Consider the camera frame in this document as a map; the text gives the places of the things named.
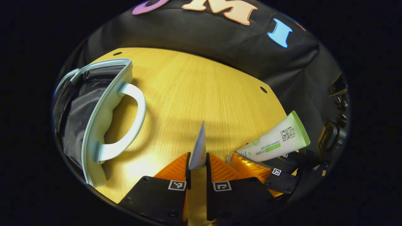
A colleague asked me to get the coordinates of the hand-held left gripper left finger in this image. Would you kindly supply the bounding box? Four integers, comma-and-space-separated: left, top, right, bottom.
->
117, 152, 192, 226

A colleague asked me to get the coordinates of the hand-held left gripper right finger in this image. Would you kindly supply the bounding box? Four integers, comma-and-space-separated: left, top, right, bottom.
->
205, 153, 277, 222

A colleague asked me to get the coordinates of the large white cream tube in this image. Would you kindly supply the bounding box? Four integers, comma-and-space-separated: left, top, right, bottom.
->
235, 110, 311, 163

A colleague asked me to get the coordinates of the small white cream tube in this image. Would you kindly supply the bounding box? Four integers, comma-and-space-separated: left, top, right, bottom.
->
188, 121, 207, 170

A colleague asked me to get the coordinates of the white suitcase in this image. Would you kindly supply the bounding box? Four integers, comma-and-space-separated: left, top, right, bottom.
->
52, 58, 147, 188

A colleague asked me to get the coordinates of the black backdrop cloth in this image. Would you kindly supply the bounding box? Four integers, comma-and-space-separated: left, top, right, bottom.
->
58, 0, 346, 153

